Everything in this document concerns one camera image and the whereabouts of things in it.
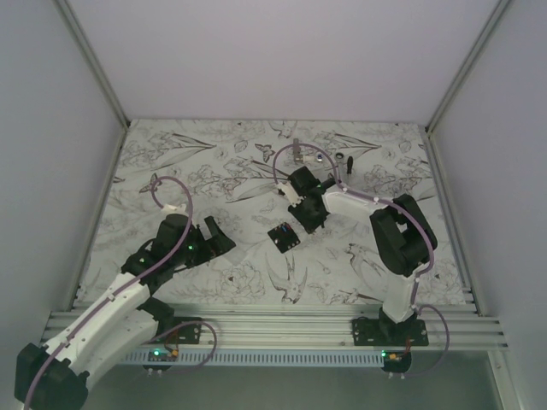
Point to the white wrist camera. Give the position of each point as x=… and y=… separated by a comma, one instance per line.
x=290, y=193
x=171, y=209

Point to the aluminium corner post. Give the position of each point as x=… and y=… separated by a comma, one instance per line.
x=487, y=32
x=83, y=43

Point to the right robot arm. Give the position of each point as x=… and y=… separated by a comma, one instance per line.
x=404, y=239

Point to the black fuse box base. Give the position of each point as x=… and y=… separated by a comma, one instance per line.
x=283, y=237

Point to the left controller board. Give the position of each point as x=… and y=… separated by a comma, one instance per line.
x=162, y=355

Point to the metal bracket block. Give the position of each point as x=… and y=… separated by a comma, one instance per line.
x=297, y=151

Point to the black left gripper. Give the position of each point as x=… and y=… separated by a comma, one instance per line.
x=212, y=247

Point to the white slotted cable duct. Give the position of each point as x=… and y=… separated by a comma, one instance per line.
x=264, y=357

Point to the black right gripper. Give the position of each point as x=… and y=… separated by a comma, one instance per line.
x=310, y=226

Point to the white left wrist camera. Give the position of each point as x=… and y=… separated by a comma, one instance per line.
x=171, y=209

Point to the controller board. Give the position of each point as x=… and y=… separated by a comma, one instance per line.
x=162, y=355
x=394, y=356

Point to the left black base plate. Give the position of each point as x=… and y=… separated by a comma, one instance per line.
x=179, y=330

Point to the aluminium frame rail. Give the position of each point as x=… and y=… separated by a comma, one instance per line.
x=328, y=326

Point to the left aluminium corner post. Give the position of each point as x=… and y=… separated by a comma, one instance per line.
x=83, y=43

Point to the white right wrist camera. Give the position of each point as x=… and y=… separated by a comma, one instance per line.
x=290, y=193

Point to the right aluminium corner post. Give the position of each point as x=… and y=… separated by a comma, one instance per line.
x=487, y=32

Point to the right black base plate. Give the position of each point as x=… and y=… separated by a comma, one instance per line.
x=384, y=333

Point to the right controller board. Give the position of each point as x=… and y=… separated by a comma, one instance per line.
x=394, y=356

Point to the black handled screwdriver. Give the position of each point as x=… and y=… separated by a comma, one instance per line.
x=349, y=165

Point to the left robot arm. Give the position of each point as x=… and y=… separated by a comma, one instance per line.
x=60, y=373

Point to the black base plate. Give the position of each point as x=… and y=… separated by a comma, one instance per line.
x=179, y=330
x=384, y=333

